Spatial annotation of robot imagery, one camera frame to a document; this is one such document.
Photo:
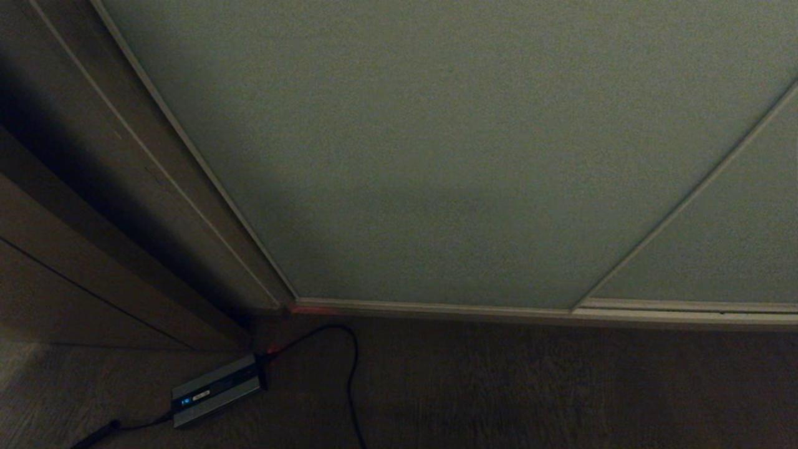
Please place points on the grey-green sliding wardrobe door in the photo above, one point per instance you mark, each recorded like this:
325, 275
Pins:
449, 156
723, 249

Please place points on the grey power adapter box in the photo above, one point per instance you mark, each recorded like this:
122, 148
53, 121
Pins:
215, 390

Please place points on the pale wardrobe floor rail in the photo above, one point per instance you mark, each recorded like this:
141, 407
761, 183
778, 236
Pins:
561, 313

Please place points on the brown wooden wardrobe frame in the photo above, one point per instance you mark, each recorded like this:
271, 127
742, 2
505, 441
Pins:
112, 187

